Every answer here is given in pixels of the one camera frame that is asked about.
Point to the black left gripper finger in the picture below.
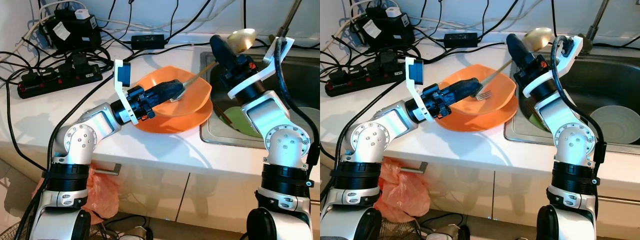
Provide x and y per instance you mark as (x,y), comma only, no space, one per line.
(457,98)
(170,88)
(162,100)
(465,86)

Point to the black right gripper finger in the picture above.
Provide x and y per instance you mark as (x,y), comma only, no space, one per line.
(519,46)
(223,48)

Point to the orange bowl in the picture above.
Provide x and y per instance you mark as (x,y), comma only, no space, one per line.
(465,71)
(165,75)

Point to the metal fork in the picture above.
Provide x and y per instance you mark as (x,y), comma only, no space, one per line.
(483,93)
(194,78)

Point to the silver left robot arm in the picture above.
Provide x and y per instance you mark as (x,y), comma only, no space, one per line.
(80,145)
(372,145)

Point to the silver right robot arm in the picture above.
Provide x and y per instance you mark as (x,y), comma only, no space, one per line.
(287,145)
(575,145)

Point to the white kitchen cabinet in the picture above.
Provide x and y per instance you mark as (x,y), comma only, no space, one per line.
(475,195)
(200,192)

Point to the small black power brick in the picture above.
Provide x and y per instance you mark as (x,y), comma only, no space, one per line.
(460,40)
(147,41)

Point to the green plate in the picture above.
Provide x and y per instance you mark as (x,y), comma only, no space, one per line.
(539,123)
(243,128)

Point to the metal faucet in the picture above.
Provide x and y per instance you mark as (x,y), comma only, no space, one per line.
(292,15)
(590,44)

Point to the stainless steel sink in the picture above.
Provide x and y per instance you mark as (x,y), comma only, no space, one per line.
(615,80)
(305,75)

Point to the black power strip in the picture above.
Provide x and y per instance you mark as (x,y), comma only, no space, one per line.
(360,80)
(50,82)

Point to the white bowl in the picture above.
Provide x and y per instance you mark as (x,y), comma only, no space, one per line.
(617,125)
(312,117)

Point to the black charger box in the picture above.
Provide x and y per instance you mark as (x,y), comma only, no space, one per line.
(387,27)
(72,30)

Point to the red plastic bag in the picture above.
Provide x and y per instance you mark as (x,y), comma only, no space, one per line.
(97,195)
(405,190)

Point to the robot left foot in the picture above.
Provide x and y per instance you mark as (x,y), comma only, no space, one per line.
(135,233)
(450,232)

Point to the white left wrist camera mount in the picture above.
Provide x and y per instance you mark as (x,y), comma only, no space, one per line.
(409,90)
(118,92)

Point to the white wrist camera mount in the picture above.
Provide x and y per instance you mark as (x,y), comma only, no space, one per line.
(409,90)
(267,67)
(565,65)
(118,92)

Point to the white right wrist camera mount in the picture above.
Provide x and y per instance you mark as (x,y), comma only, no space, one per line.
(565,65)
(267,67)

